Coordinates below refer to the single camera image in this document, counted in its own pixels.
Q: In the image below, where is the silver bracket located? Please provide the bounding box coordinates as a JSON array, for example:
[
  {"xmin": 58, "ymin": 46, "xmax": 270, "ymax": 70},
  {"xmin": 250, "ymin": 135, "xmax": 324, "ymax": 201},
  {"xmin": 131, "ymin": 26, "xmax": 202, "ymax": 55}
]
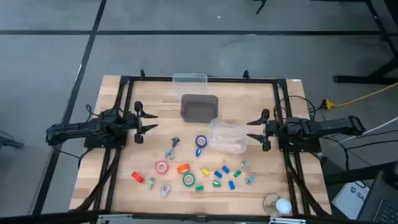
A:
[
  {"xmin": 96, "ymin": 213, "xmax": 134, "ymax": 224},
  {"xmin": 267, "ymin": 217, "xmax": 307, "ymax": 224}
]

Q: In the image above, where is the white printed box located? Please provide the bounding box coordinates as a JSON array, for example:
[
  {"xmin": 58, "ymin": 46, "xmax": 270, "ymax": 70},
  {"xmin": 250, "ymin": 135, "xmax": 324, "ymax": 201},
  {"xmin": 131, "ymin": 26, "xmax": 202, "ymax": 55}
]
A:
[{"xmin": 331, "ymin": 180, "xmax": 371, "ymax": 220}]

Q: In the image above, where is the red tape roll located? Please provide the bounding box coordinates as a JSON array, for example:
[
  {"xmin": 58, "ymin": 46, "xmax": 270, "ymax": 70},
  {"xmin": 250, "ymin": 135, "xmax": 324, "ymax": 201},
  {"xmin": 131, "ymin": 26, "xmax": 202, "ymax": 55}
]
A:
[{"xmin": 131, "ymin": 171, "xmax": 145, "ymax": 184}]

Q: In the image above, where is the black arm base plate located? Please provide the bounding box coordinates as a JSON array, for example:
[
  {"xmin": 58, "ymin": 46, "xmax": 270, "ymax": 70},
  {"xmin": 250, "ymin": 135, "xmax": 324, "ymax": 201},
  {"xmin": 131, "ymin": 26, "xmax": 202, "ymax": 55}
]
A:
[
  {"xmin": 83, "ymin": 123, "xmax": 129, "ymax": 149},
  {"xmin": 278, "ymin": 129, "xmax": 322, "ymax": 154}
]

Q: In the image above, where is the green tape roll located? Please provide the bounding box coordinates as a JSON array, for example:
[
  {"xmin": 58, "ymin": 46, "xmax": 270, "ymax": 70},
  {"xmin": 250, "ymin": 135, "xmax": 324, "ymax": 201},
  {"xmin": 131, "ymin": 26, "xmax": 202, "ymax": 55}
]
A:
[{"xmin": 182, "ymin": 172, "xmax": 197, "ymax": 187}]

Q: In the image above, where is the white cable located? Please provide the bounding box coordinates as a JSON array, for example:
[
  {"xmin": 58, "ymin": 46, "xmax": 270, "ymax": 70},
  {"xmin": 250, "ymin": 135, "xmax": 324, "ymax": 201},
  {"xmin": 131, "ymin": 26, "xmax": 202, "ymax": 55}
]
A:
[{"xmin": 323, "ymin": 115, "xmax": 398, "ymax": 150}]

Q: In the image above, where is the pink tape roll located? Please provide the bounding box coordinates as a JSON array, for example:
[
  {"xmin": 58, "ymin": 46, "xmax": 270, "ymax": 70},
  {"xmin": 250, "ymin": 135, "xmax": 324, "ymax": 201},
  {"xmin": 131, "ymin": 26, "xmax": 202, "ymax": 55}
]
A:
[{"xmin": 155, "ymin": 160, "xmax": 170, "ymax": 175}]

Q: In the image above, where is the white bulb table lamp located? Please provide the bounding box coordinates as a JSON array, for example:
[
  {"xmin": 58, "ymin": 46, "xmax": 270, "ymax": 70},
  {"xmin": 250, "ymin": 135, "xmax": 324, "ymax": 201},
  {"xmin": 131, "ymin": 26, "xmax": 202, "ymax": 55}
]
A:
[{"xmin": 262, "ymin": 193, "xmax": 294, "ymax": 218}]

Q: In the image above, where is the blue tape roll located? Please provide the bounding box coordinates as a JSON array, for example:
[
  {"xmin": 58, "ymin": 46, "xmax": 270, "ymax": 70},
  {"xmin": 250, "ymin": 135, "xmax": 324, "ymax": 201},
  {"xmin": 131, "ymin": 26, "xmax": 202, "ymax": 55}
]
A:
[{"xmin": 195, "ymin": 134, "xmax": 208, "ymax": 149}]

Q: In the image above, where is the black laptop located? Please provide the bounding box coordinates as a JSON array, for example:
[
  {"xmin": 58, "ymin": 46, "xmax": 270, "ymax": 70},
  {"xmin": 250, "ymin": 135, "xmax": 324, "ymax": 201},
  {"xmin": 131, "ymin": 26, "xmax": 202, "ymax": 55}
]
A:
[{"xmin": 356, "ymin": 170, "xmax": 398, "ymax": 224}]

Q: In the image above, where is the yellow cable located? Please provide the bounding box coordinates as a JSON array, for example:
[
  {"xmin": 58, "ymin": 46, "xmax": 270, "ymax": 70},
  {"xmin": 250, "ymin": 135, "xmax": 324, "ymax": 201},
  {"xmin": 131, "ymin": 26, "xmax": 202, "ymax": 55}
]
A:
[{"xmin": 322, "ymin": 81, "xmax": 398, "ymax": 110}]

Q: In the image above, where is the black floor cable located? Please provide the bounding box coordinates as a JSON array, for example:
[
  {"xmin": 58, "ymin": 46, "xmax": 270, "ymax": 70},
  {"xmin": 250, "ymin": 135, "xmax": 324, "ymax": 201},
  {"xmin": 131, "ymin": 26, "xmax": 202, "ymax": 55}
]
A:
[{"xmin": 340, "ymin": 130, "xmax": 398, "ymax": 172}]

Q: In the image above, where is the black aluminium table frame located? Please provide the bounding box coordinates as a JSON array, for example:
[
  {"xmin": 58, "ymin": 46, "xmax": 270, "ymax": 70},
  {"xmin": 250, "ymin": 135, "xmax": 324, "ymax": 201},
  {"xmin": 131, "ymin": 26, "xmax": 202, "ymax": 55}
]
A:
[{"xmin": 70, "ymin": 68, "xmax": 332, "ymax": 224}]

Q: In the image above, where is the black tripod leg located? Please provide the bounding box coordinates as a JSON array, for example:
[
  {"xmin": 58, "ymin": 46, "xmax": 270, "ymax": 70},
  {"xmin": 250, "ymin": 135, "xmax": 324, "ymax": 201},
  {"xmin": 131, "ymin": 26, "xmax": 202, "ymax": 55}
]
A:
[{"xmin": 253, "ymin": 0, "xmax": 269, "ymax": 16}]

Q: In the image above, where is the dark translucent plastic bin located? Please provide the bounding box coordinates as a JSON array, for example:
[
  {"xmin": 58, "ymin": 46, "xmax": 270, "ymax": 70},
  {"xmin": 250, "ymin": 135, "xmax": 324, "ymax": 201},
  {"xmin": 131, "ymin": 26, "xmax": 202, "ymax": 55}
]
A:
[{"xmin": 180, "ymin": 93, "xmax": 220, "ymax": 123}]

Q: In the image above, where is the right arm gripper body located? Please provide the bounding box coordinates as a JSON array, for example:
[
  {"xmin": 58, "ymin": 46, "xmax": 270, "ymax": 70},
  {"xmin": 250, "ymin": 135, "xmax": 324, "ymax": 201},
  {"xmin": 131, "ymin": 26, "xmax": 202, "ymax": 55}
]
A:
[{"xmin": 261, "ymin": 108, "xmax": 280, "ymax": 152}]

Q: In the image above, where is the dark chair base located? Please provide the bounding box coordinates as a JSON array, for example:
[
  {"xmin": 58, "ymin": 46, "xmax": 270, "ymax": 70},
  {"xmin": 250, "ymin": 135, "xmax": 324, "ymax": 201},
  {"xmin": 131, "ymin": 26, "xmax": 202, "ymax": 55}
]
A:
[{"xmin": 0, "ymin": 130, "xmax": 25, "ymax": 151}]

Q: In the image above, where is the lilac staple remover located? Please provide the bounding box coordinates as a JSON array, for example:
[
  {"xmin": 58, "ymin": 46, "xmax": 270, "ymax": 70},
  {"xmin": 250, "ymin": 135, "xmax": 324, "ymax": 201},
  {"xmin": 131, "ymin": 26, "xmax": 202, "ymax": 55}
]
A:
[{"xmin": 159, "ymin": 184, "xmax": 172, "ymax": 198}]

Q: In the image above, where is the black desk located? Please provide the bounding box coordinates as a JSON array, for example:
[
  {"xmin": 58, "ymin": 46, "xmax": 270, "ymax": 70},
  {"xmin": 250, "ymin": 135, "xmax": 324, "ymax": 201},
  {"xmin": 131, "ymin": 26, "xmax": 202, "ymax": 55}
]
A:
[{"xmin": 332, "ymin": 0, "xmax": 398, "ymax": 86}]

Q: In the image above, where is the clear plastic bin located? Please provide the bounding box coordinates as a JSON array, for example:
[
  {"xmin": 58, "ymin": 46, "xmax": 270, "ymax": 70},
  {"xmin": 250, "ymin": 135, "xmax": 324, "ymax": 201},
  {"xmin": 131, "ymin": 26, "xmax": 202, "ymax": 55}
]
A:
[
  {"xmin": 206, "ymin": 118, "xmax": 249, "ymax": 155},
  {"xmin": 172, "ymin": 73, "xmax": 208, "ymax": 100}
]

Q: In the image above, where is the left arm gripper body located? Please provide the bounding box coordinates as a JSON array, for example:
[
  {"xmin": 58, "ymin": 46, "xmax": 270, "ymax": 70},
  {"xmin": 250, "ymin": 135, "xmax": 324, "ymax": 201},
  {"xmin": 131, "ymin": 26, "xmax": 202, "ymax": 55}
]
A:
[{"xmin": 124, "ymin": 101, "xmax": 145, "ymax": 145}]

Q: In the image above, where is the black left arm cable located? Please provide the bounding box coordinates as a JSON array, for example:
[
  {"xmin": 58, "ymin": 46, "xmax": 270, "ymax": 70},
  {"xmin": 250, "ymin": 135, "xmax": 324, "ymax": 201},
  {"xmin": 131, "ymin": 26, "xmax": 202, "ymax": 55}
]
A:
[{"xmin": 49, "ymin": 104, "xmax": 96, "ymax": 170}]

